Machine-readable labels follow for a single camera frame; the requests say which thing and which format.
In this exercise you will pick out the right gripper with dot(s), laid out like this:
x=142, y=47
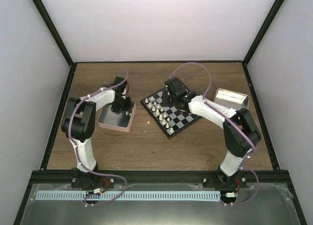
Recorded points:
x=166, y=101

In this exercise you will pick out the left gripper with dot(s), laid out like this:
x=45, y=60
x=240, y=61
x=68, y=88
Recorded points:
x=127, y=106

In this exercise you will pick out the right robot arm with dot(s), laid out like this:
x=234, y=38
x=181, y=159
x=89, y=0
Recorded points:
x=241, y=135

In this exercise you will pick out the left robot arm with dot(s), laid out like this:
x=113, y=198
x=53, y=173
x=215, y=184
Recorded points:
x=79, y=119

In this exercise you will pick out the pink tin box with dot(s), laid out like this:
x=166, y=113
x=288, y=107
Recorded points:
x=119, y=122

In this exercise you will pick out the black and white chessboard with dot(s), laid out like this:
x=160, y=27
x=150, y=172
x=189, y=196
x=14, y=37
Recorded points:
x=179, y=120

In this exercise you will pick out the gold tin box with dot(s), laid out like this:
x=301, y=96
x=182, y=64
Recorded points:
x=231, y=99

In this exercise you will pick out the black aluminium mounting rail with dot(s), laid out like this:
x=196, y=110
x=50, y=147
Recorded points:
x=110, y=178

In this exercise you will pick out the light blue slotted cable duct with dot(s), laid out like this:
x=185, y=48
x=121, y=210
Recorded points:
x=131, y=196

